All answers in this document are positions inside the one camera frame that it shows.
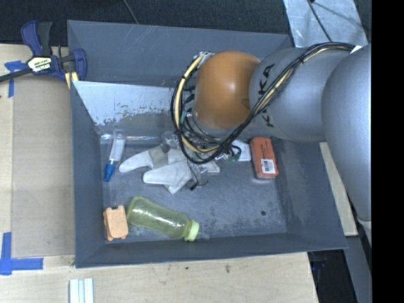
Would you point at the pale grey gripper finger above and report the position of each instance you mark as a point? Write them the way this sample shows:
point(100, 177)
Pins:
point(203, 175)
point(193, 181)

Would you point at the white cloth glove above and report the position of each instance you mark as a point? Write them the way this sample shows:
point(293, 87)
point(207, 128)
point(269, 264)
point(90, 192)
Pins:
point(167, 172)

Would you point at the grey metal bin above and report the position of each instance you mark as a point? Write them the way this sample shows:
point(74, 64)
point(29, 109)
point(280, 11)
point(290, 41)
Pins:
point(240, 200)

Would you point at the yellow clear plastic bottle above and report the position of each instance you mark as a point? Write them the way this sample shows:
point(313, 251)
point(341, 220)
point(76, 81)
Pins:
point(154, 218)

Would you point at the orange box with barcode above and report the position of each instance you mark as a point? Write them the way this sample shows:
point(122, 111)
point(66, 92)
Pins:
point(264, 158)

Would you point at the clear spray bottle blue tip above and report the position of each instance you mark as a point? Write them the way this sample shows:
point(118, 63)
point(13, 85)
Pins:
point(116, 150)

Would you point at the orange sponge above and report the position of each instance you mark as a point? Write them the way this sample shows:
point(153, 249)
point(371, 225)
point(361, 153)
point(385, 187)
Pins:
point(115, 223)

